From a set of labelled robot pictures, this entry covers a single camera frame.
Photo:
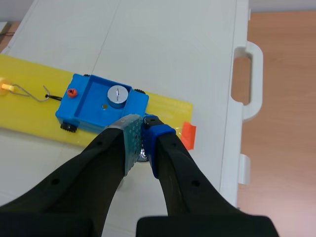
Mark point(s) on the yellow ramp board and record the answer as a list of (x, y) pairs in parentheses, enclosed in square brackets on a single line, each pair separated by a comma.
[(32, 116)]

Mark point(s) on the round silver metal weight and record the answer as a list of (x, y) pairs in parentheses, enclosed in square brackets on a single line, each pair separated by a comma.
[(143, 156), (117, 95)]

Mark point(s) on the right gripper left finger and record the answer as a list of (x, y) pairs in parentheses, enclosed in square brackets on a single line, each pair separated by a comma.
[(74, 187)]

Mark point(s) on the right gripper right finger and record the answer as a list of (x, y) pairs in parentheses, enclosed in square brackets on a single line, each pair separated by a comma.
[(187, 197)]

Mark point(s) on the blue toy cart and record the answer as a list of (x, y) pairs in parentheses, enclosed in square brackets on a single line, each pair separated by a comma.
[(93, 108)]

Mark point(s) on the orange yellow peg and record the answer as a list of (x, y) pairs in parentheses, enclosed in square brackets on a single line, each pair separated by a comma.
[(5, 86)]

